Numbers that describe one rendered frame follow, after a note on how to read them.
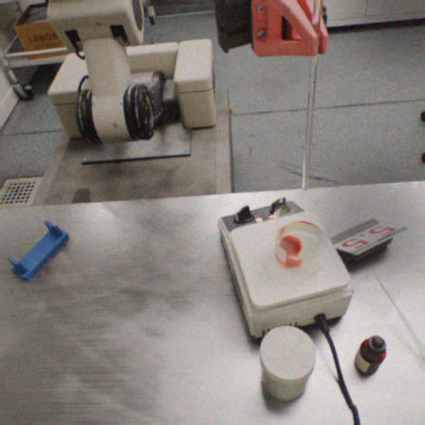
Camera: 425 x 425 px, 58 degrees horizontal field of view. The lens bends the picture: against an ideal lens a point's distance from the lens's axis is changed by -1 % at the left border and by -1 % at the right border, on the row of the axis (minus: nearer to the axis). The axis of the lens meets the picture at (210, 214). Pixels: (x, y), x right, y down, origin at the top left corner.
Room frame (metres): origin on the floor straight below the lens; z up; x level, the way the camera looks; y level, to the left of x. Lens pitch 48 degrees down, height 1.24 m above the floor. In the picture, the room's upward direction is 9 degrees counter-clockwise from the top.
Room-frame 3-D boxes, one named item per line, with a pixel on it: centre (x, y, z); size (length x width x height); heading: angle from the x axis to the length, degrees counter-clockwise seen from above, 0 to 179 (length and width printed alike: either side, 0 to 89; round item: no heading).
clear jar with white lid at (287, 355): (0.15, -0.06, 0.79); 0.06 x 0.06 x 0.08
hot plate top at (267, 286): (0.27, -0.09, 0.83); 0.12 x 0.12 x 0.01; 5
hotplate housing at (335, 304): (0.29, -0.08, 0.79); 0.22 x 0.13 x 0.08; 5
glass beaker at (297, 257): (0.26, -0.10, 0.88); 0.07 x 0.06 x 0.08; 157
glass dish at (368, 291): (0.24, -0.21, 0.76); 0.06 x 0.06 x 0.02
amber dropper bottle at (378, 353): (0.15, -0.16, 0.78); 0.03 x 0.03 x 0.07
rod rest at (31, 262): (0.41, 0.29, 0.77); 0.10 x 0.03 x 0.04; 143
